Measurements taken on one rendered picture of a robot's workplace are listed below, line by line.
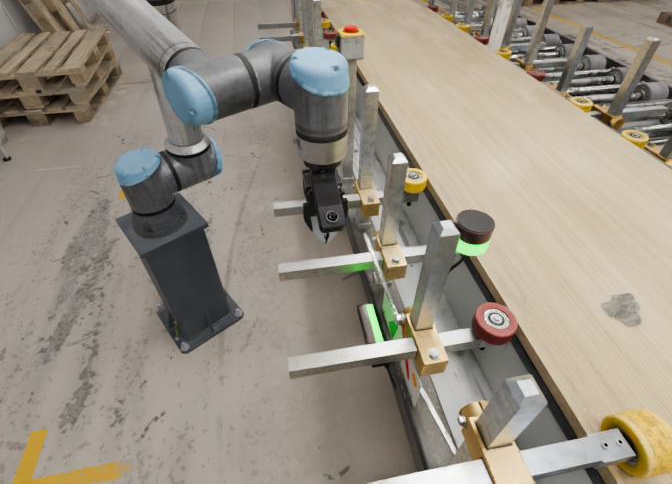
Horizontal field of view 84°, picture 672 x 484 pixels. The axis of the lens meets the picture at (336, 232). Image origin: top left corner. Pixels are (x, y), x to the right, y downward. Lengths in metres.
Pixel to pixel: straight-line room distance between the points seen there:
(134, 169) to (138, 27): 0.64
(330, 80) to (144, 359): 1.58
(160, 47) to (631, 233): 1.10
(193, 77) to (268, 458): 1.33
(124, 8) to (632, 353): 1.11
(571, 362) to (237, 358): 1.34
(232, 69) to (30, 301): 1.98
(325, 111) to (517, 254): 0.57
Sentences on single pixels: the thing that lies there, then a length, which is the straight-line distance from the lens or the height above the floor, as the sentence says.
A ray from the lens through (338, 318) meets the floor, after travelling 1.85.
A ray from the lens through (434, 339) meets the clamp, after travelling 0.79.
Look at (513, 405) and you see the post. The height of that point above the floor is 1.09.
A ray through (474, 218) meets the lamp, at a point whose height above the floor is 1.14.
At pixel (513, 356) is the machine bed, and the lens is 0.93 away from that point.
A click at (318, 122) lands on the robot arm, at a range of 0.62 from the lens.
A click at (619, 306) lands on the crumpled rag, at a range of 0.93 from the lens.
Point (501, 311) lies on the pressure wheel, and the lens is 0.83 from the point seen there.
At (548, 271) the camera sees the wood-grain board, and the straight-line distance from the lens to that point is 0.96.
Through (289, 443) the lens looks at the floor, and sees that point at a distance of 1.61.
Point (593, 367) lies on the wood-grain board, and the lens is 0.84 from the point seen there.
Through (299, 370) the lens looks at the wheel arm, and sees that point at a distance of 0.75.
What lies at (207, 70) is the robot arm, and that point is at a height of 1.32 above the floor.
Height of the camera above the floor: 1.53
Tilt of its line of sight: 43 degrees down
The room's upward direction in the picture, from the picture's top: straight up
